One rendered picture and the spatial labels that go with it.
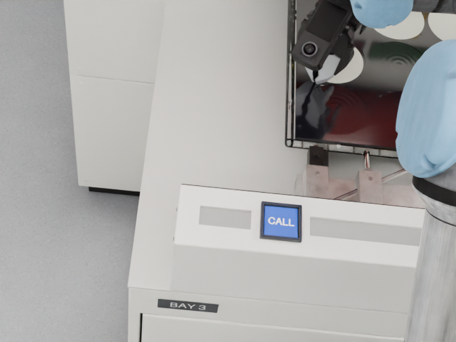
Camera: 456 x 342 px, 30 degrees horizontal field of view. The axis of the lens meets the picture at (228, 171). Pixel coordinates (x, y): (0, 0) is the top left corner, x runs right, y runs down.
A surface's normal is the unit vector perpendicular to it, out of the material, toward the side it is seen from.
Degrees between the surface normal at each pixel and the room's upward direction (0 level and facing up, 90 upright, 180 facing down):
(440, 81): 84
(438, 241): 72
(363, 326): 90
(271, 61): 0
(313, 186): 0
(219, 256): 90
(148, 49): 90
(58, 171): 0
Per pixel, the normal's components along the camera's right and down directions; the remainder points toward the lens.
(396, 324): -0.06, 0.83
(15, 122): 0.10, -0.55
